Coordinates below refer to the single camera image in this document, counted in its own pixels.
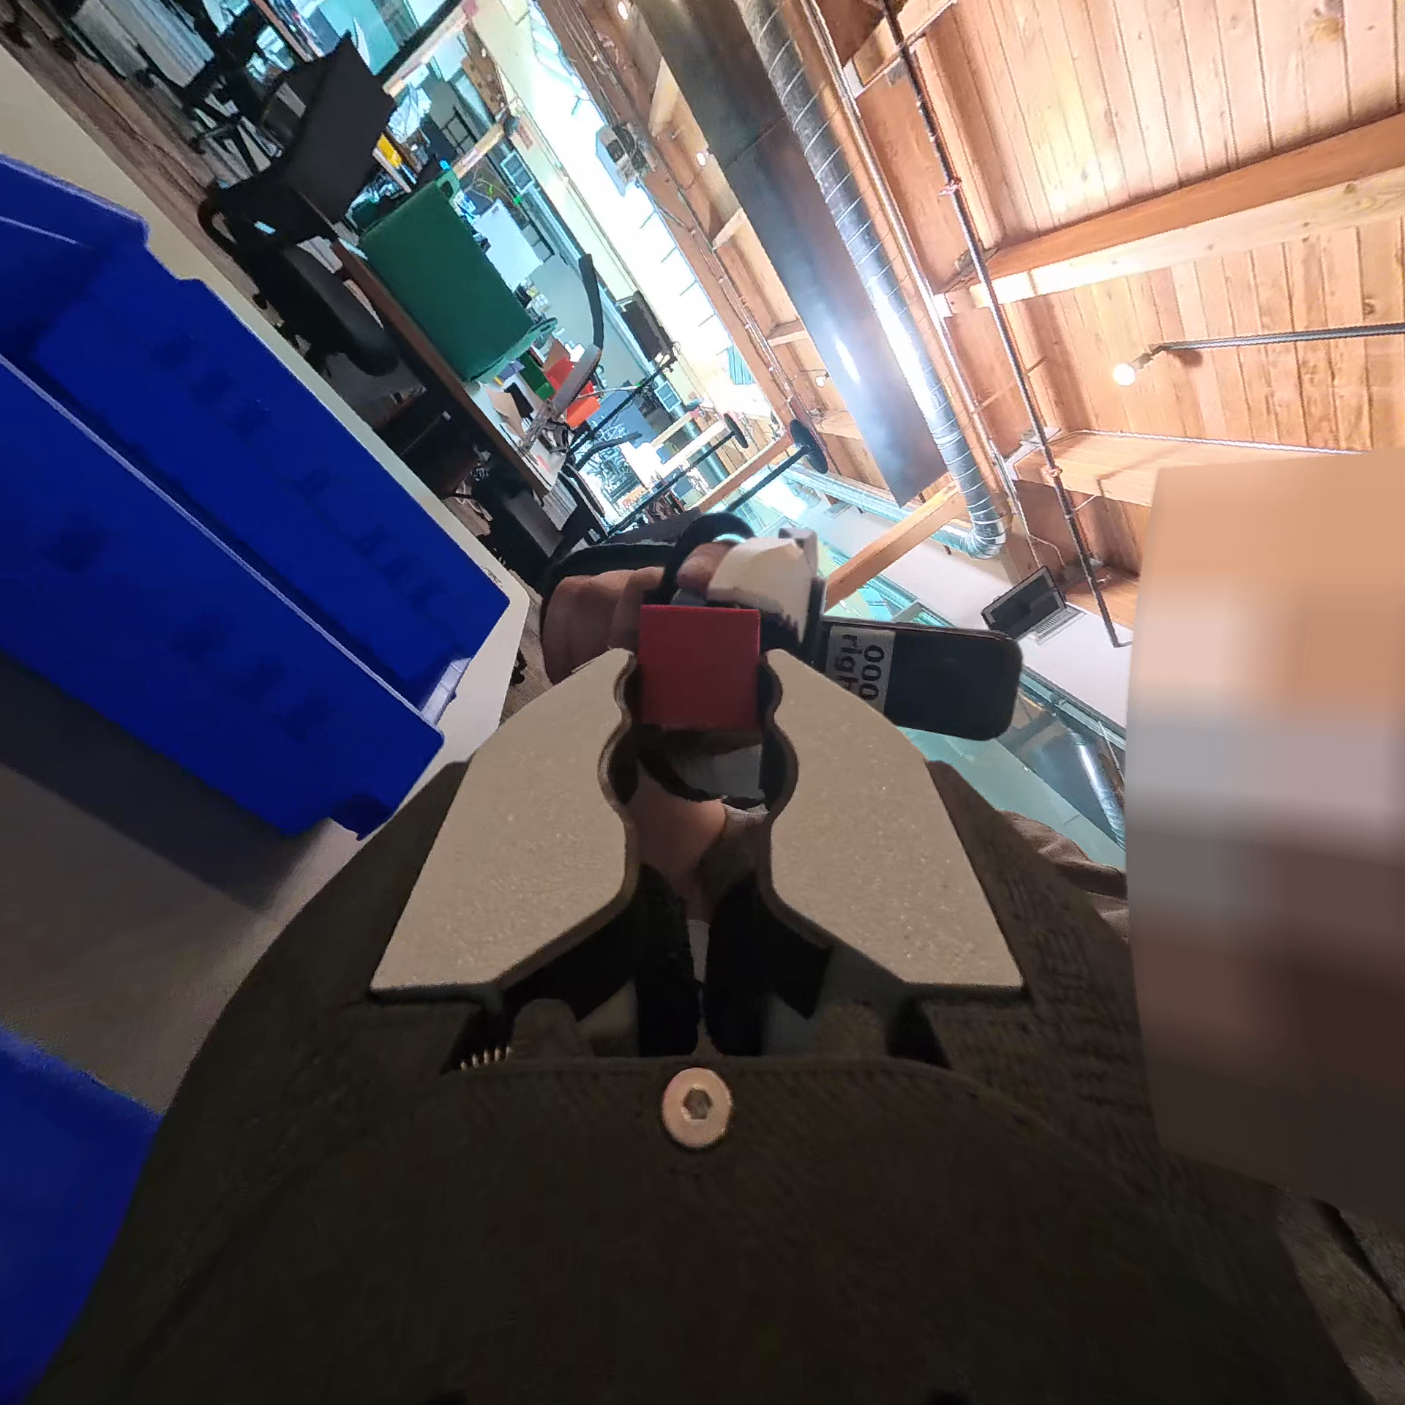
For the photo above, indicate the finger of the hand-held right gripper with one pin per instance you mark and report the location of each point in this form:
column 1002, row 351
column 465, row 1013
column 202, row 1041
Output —
column 721, row 775
column 767, row 576

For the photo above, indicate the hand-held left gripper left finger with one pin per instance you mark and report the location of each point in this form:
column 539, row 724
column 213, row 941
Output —
column 517, row 868

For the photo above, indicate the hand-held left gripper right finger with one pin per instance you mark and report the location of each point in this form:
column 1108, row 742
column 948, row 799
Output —
column 879, row 868

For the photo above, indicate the red wooden cube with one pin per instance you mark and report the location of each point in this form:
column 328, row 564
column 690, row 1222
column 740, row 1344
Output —
column 696, row 670

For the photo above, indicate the blue plastic bin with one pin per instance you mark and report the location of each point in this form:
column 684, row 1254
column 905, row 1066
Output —
column 220, row 493
column 66, row 1185

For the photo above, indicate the pale desk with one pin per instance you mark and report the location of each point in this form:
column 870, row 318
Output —
column 132, row 910

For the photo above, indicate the person's right hand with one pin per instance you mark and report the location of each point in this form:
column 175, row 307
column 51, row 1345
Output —
column 593, row 626

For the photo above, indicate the black hanging monitor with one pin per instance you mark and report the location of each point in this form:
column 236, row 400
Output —
column 1022, row 602

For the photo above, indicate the ceiling spot lamp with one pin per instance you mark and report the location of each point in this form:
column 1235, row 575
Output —
column 1125, row 373

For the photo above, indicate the green container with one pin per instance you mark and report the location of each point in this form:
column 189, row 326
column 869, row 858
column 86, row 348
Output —
column 450, row 285

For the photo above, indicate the black office chair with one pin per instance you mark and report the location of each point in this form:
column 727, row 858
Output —
column 330, row 133

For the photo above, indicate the person's grey clothing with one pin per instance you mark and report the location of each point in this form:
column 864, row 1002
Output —
column 1352, row 1317

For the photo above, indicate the spiral metal duct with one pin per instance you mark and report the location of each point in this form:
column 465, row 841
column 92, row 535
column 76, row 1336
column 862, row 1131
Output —
column 951, row 455

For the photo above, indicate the black ceiling duct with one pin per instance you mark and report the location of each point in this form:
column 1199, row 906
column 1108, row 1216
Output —
column 790, row 251

